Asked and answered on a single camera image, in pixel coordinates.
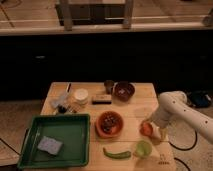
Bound small dark clutter items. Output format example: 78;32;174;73
57;105;80;114

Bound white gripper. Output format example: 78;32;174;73
141;108;171;140

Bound green plastic tray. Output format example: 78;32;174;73
18;114;90;169

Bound blue grey sponge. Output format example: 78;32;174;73
37;136;63;155

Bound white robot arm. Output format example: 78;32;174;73
147;91;213;144

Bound red orange apple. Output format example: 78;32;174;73
140;123;153;137

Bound small dark cup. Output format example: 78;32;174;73
104;80;114;94

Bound black power cable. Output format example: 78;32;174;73
169;129;199;152

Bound white wooden chair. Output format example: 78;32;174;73
54;0;134;31

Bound green chili pepper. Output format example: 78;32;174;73
103;148;131;159

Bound dark round floor object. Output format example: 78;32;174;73
188;91;212;108

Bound dark brown bowl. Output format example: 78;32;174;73
114;81;135;102

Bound green paper cup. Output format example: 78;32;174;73
134;140;152;158

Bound clear plastic bag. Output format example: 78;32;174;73
50;92;68;108

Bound white round container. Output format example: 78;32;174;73
74;88;89;105

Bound orange bowl with nuts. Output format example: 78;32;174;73
95;111;124;139

